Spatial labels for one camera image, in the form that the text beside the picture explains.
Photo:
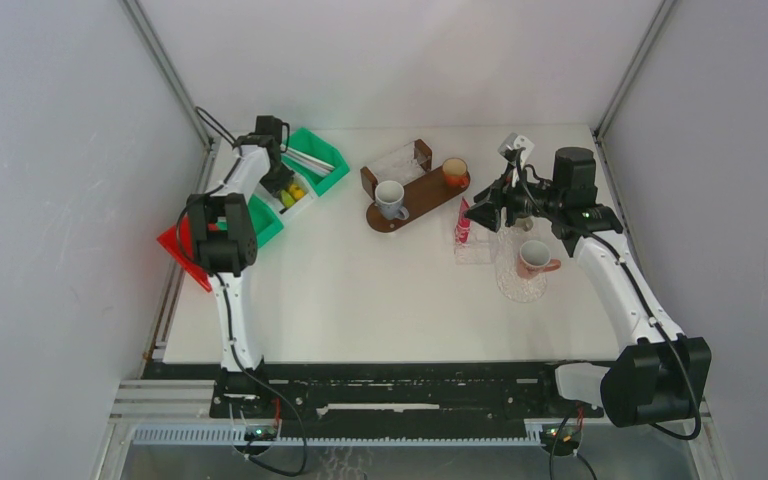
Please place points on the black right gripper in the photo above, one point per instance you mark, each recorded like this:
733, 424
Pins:
489, 209

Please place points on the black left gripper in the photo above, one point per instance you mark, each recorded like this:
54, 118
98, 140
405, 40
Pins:
284, 178

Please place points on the pink toothpaste tube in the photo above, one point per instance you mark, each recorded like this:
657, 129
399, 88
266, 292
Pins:
463, 224

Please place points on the brown ceramic cup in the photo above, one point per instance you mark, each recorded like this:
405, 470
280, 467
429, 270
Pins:
455, 173

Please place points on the pink printed white mug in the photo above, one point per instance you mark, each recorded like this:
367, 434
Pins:
534, 258

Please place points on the green toothpaste tube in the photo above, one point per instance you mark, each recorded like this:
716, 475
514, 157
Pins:
286, 199

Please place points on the clear acrylic organizer rack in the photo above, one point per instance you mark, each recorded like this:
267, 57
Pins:
403, 165

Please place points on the grey handled white mug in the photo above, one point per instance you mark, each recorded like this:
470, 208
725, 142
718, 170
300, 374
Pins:
389, 199

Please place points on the grey cup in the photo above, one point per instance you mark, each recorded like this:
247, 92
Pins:
525, 224

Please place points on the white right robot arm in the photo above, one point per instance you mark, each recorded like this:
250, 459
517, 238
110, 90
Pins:
659, 377

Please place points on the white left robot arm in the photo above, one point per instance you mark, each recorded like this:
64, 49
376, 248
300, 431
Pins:
229, 273

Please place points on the green toothbrush bin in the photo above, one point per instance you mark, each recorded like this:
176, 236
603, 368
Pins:
306, 141

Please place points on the pink toothbrush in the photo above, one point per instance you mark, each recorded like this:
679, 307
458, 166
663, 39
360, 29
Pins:
315, 171

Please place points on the white toothpaste bin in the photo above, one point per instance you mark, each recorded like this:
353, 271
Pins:
285, 215

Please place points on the yellow toothpaste tube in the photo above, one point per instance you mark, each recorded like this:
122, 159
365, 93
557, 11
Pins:
296, 191

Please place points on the brown oval wooden tray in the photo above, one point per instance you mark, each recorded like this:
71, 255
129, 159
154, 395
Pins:
422, 195

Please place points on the clear oval acrylic plate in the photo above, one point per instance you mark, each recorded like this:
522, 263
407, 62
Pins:
506, 259

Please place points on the clear rectangular acrylic plate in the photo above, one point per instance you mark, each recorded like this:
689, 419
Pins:
480, 249

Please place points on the green bin with rack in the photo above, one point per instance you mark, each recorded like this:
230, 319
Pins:
266, 222

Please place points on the red cup bin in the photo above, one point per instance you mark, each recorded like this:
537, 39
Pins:
176, 241

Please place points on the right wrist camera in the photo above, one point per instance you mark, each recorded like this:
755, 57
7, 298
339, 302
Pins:
515, 146

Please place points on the aluminium frame post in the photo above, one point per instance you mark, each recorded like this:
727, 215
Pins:
138, 16

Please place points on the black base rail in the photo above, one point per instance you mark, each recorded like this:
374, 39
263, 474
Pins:
371, 401

